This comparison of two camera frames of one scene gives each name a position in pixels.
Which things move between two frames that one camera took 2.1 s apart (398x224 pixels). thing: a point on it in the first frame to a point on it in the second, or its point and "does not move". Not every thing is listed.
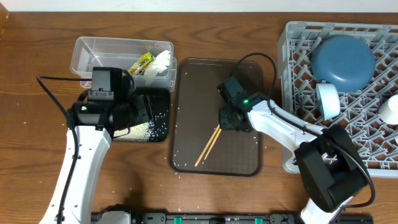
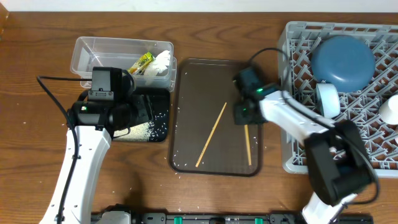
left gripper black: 142,106 does not move
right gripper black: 227,124 to 242,119
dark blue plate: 346,61 does not move
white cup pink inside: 388,111 does not move
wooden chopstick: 212,144 to 248,144
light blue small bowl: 329,101 does not move
